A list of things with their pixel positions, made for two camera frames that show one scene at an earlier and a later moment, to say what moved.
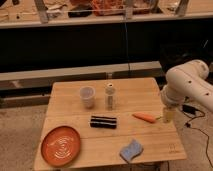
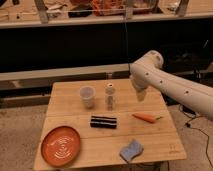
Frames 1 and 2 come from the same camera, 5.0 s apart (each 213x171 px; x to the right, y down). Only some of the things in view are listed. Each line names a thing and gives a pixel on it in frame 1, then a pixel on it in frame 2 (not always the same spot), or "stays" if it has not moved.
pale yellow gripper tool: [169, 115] → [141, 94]
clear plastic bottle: [110, 98] stays
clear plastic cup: [87, 94] stays
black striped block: [103, 122] stays
